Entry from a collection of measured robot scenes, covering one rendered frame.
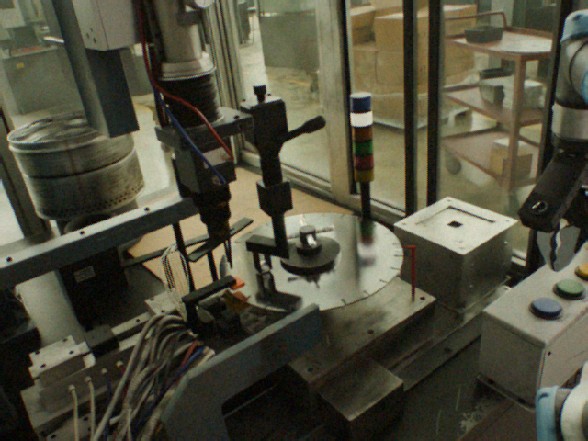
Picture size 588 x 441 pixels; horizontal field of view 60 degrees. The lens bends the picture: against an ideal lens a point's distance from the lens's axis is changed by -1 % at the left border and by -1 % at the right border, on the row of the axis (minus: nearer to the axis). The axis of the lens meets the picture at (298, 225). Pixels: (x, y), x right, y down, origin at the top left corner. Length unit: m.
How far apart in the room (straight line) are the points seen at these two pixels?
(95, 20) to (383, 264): 0.56
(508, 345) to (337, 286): 0.28
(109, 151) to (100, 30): 0.68
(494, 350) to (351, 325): 0.24
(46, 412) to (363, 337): 0.54
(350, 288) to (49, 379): 0.51
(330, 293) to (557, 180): 0.36
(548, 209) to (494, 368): 0.32
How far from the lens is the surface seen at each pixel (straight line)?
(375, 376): 0.86
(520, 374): 0.90
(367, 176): 1.14
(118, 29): 0.72
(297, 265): 0.88
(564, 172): 0.75
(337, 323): 0.92
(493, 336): 0.89
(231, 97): 1.95
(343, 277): 0.85
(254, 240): 0.86
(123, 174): 1.40
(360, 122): 1.09
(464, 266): 1.03
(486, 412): 0.93
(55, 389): 0.96
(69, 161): 1.35
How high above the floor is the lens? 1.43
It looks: 28 degrees down
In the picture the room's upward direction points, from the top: 7 degrees counter-clockwise
